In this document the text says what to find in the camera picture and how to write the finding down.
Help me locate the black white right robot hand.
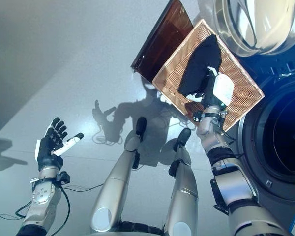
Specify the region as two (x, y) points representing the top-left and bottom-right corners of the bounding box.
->
(186, 66), (236, 109)

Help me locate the round glass washing machine door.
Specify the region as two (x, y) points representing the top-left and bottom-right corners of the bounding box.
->
(198, 0), (295, 58)

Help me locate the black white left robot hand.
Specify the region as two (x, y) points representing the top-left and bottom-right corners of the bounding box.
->
(35, 117), (85, 172)

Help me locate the black garment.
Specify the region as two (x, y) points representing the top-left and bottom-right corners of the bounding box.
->
(178, 34), (223, 99)

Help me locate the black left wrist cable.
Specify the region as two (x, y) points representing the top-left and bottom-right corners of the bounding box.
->
(14, 184), (71, 236)

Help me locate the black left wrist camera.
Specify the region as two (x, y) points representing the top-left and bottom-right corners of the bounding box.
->
(56, 171), (71, 185)

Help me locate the rectangular wicker laundry basket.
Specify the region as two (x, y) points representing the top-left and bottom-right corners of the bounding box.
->
(152, 19), (266, 132)

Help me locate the thin black floor cable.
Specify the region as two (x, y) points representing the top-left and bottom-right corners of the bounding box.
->
(63, 183), (107, 193)

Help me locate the dark grey washing machine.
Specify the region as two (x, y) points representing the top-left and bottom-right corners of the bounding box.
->
(237, 55), (295, 236)

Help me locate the silver right robot leg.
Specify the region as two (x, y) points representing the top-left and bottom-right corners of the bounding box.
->
(163, 127), (199, 236)

